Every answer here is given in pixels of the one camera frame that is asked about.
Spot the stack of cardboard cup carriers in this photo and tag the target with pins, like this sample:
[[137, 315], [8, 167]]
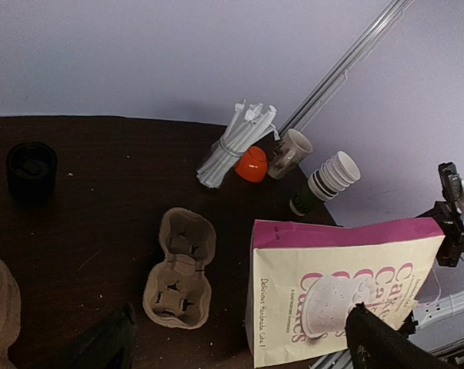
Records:
[[10, 314]]

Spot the orange bowl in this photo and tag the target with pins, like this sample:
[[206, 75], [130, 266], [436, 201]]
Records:
[[253, 165]]

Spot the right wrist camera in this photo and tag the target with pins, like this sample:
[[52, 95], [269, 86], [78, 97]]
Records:
[[452, 189]]

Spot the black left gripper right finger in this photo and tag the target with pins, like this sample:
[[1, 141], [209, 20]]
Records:
[[374, 344]]

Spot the right aluminium frame post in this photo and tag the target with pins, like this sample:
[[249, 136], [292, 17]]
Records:
[[337, 76]]

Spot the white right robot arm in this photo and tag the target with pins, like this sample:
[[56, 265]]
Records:
[[430, 312]]

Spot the single cardboard cup carrier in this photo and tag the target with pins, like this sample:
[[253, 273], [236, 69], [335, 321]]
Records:
[[177, 293]]

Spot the beige ceramic mug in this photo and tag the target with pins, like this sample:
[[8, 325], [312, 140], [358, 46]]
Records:
[[291, 150]]

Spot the stack of paper cups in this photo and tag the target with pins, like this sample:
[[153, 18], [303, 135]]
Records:
[[333, 177]]

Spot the glass jar of straws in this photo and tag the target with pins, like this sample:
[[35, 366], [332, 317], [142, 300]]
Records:
[[249, 124]]

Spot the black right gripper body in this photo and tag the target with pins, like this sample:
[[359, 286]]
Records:
[[448, 218]]

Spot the stack of black cup lids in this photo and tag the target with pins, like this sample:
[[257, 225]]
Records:
[[31, 169]]

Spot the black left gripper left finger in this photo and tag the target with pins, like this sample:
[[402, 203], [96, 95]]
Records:
[[107, 344]]

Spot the pink and white paper bag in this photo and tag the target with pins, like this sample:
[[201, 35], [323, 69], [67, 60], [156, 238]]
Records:
[[305, 279]]

